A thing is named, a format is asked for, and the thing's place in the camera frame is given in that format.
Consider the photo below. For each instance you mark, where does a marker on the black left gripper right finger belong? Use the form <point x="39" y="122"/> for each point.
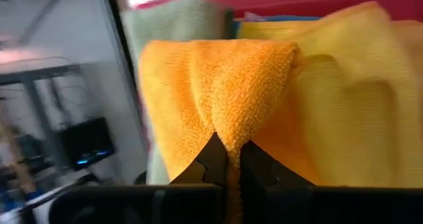
<point x="330" y="205"/>

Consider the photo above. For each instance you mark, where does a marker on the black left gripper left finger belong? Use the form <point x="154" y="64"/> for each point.
<point x="138" y="204"/>

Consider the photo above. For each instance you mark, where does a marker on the yellow microfiber towel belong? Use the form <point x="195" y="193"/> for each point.
<point x="357" y="101"/>

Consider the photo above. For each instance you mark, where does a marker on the orange microfiber towel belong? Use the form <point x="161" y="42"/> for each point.
<point x="215" y="95"/>

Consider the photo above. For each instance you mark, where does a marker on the green microfiber towel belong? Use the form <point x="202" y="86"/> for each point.
<point x="175" y="19"/>

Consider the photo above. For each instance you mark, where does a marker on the black computer monitor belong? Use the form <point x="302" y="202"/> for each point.
<point x="87" y="143"/>

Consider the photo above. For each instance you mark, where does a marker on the pink plastic bin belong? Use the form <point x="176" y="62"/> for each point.
<point x="314" y="1"/>

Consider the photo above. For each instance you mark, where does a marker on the black aluminium extrusion frame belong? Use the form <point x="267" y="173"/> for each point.
<point x="124" y="52"/>

